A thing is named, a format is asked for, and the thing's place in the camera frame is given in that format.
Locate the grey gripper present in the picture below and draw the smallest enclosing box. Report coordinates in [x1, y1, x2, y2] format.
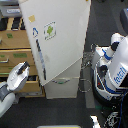
[7, 61, 30, 91]

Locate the lower fridge drawer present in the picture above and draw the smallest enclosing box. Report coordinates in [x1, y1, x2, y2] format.
[44, 77, 79, 99]

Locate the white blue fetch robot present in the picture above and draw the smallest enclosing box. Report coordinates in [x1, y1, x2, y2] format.
[92, 33, 128, 105]

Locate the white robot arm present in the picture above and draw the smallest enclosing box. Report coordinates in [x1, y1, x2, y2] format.
[0, 62, 30, 118]

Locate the white fridge door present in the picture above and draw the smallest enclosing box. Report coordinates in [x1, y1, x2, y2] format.
[18, 0, 91, 85]

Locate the white fridge body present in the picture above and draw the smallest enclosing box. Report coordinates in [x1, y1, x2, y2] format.
[44, 58, 82, 99]

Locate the grey box on cabinet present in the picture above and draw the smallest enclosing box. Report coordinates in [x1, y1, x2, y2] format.
[0, 6, 22, 17]

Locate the coiled cable on floor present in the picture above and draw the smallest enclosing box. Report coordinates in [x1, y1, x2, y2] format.
[78, 77, 93, 94]

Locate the green android sticker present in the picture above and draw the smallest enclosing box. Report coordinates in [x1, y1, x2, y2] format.
[44, 22, 56, 40]

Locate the wooden drawer cabinet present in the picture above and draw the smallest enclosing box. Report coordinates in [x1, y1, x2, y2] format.
[0, 17, 45, 97]

